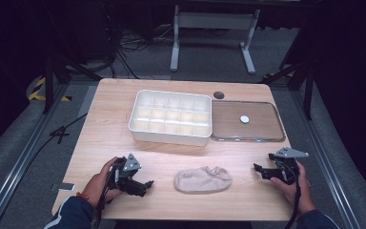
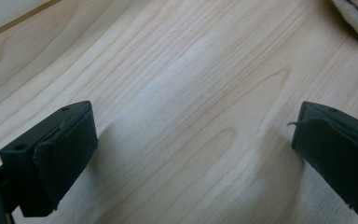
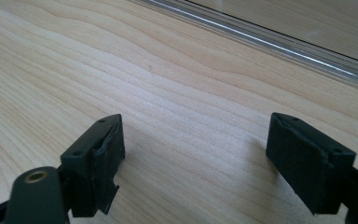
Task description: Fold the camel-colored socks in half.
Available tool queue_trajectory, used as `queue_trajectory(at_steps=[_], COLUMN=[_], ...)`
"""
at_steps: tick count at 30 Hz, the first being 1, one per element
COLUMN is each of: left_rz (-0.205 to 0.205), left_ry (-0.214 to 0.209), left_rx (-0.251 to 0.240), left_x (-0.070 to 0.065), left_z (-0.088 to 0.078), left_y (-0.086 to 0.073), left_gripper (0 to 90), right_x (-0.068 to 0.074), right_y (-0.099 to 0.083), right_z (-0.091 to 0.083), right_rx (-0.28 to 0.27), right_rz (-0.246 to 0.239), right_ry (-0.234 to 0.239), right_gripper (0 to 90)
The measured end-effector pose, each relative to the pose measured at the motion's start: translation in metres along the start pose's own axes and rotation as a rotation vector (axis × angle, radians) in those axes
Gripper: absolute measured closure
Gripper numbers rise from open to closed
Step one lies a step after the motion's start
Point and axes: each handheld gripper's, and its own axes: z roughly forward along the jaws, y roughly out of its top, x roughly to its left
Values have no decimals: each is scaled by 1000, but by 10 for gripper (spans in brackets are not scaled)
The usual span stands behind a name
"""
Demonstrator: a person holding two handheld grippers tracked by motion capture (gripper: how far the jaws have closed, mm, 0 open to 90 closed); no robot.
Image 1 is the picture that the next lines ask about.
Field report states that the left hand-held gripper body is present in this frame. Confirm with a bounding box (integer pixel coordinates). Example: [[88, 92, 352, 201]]
[[109, 153, 143, 196]]

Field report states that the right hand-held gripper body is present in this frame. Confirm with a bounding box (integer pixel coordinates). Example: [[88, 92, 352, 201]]
[[268, 146, 311, 186]]

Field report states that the beige sock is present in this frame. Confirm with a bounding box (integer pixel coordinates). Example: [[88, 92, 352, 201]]
[[173, 165, 234, 196]]

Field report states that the person's right hand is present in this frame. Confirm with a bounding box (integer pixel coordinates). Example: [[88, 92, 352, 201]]
[[269, 159, 316, 218]]

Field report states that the person's left hand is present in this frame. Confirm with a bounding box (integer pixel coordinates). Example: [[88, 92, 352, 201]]
[[81, 156, 126, 210]]

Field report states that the clear box lid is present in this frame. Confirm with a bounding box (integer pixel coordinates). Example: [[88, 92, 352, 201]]
[[210, 99, 287, 143]]

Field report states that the white divided storage box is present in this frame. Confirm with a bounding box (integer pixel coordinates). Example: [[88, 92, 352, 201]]
[[127, 89, 214, 148]]

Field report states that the black tripod stand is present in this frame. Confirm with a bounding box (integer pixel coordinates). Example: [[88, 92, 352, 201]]
[[42, 52, 103, 115], [256, 58, 316, 121]]

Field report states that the yellow black hazard tape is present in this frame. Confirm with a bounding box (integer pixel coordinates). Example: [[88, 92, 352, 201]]
[[28, 75, 73, 103]]

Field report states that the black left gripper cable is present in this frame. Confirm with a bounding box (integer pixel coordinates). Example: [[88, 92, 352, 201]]
[[93, 165, 117, 229]]

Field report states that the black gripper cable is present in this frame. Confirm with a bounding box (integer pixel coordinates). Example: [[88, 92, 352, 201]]
[[93, 165, 117, 229], [274, 160, 303, 229]]

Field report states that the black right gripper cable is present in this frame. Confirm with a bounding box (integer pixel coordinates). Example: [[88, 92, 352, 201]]
[[274, 160, 303, 229]]

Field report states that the aluminium floor rail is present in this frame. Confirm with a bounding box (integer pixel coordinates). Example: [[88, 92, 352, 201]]
[[0, 83, 71, 229], [290, 90, 363, 229]]

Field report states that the red bracelet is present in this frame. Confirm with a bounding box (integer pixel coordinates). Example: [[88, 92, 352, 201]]
[[75, 191, 92, 204]]

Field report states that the black floor cable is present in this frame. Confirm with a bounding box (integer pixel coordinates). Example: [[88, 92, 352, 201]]
[[25, 112, 89, 166]]

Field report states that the bundle of floor cables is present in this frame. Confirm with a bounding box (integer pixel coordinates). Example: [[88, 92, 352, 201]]
[[103, 18, 175, 80]]

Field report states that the white metal table frame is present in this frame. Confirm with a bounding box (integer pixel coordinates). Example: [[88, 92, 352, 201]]
[[170, 4, 262, 76]]

